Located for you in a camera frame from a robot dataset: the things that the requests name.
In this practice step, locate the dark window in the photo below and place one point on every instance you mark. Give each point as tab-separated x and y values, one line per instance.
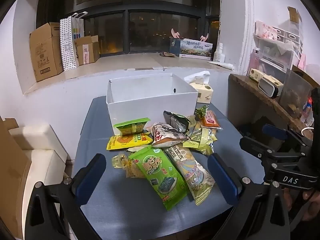
140	25

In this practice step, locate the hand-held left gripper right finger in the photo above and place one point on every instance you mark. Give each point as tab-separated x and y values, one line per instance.
222	180

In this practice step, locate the small red capped bottle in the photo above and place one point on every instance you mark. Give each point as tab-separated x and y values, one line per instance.
308	110

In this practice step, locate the person's right hand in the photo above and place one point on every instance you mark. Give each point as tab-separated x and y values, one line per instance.
311	206

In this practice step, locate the yellow pastry packet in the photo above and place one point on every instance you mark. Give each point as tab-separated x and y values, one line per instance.
125	166

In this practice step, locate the white cardboard box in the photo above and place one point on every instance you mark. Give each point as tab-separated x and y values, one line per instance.
150	110

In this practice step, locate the white paper sheet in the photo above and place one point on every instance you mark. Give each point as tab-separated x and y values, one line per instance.
221	65

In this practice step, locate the dark blue box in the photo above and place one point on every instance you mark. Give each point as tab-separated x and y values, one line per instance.
174	46

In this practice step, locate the white and red snack packet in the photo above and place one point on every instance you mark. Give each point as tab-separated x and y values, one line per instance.
163	135

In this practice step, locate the long printed box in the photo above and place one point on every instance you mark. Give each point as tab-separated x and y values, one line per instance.
196	48

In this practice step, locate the white and black device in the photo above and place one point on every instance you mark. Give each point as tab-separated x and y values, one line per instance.
268	88

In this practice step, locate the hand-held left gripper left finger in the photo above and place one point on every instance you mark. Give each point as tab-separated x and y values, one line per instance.
91	177

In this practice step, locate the cream tissue pack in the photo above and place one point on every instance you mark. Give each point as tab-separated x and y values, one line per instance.
202	90

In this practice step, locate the large cardboard box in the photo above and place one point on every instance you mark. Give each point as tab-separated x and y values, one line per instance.
46	52

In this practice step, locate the white bottle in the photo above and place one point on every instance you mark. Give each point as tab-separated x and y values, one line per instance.
219	53

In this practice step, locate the green and yellow snack packet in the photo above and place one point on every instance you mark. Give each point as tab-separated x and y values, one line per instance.
130	127

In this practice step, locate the dotted paper bag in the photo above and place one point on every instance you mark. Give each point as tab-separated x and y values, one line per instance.
70	45

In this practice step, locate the pink ornament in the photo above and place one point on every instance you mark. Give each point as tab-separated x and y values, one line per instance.
204	38
175	33

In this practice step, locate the flat cardboard sheet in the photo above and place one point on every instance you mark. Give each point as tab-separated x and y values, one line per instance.
12	175

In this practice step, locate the yellow sunflower snack packet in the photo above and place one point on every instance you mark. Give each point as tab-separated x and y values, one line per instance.
123	142

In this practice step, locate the clear plastic drawer organiser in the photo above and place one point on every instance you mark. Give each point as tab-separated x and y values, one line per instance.
277	55

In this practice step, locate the orange snack packet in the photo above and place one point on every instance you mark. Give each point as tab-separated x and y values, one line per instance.
210	120

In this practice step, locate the white cushioned seat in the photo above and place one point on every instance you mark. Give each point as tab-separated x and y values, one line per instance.
37	155

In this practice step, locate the wooden shelf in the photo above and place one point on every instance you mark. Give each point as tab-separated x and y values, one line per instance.
250	102

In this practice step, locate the large green snack packet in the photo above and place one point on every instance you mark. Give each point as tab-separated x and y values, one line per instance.
160	176

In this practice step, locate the pink floral pouch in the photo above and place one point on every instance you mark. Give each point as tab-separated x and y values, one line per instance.
265	30

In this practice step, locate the pale green snack packet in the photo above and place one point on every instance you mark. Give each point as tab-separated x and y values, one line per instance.
197	148
203	135

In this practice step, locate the cardboard piece on wall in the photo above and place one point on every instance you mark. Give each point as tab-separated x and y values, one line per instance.
294	15

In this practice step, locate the pale yellow snack packet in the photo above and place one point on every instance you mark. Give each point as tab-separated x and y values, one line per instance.
193	122

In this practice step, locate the clear acrylic container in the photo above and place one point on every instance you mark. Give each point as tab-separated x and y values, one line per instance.
295	92

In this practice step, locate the beige illustrated snack packet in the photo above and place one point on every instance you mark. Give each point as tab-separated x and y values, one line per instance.
193	172

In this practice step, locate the small cardboard box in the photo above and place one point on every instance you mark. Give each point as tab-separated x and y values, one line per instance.
86	51

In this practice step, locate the dark foil snack packet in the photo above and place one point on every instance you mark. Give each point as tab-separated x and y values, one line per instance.
175	122

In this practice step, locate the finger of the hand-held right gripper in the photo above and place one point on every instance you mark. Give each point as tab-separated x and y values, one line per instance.
255	146
273	131

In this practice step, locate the pink card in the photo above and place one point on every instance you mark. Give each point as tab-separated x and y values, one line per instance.
301	62

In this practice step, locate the brown wrapper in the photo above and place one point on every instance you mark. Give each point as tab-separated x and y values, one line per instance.
167	54

